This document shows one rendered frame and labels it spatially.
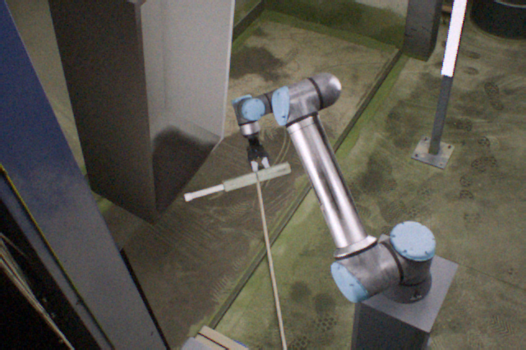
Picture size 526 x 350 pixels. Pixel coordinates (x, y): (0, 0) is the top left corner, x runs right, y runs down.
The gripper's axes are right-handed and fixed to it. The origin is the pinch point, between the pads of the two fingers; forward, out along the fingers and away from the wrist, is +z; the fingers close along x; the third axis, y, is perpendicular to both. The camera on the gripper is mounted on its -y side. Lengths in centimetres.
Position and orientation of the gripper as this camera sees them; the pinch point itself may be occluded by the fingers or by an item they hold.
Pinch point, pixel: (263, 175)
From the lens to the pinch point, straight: 259.5
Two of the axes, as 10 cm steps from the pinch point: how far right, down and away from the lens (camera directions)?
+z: 2.6, 9.4, 2.1
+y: -1.4, -1.7, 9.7
